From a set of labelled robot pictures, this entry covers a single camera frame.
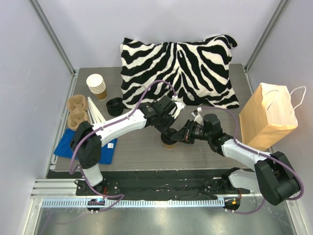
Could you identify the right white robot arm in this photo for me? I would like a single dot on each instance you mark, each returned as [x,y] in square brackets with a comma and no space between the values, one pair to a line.
[271,174]

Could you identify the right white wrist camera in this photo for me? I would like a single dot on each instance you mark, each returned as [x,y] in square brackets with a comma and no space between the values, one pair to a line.
[196,114]

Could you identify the white paper straws bundle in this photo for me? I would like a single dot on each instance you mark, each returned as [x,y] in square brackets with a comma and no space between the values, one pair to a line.
[93,112]

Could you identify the brown paper takeout bag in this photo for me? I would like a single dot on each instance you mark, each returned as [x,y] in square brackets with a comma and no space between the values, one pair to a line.
[269,115]

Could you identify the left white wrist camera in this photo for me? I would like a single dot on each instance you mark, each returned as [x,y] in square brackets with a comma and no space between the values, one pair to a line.
[178,107]

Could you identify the black plastic cup lid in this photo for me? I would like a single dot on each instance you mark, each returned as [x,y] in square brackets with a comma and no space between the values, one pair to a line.
[166,136]

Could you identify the zebra print pillow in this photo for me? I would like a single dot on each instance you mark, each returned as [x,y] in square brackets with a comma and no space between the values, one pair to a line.
[197,72]

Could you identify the white slotted cable duct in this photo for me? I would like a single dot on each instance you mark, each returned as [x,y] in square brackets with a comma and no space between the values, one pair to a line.
[94,203]

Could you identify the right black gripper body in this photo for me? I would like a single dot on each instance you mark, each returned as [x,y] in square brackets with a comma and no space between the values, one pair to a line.
[189,132]

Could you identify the stack of black lids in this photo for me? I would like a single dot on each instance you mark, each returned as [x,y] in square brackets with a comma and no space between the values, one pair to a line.
[115,106]

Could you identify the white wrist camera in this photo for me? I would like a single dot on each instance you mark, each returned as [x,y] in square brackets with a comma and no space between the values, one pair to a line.
[178,107]
[196,114]

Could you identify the cardboard cup carrier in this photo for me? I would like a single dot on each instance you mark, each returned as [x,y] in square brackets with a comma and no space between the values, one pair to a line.
[77,106]

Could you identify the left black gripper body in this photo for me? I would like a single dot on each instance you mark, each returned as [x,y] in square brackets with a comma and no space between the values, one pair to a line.
[165,126]

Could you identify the brown paper coffee cup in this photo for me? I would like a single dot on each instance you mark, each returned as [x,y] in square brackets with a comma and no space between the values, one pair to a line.
[170,146]

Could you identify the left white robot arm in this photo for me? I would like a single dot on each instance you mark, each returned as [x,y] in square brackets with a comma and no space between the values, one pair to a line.
[89,139]

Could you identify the stack of paper cups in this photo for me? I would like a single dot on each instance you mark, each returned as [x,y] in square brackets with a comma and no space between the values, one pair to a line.
[97,86]

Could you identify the blue folded cloth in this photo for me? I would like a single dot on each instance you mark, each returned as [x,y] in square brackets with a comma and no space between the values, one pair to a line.
[63,148]

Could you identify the aluminium frame rail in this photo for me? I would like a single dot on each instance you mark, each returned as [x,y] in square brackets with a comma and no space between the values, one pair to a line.
[53,188]

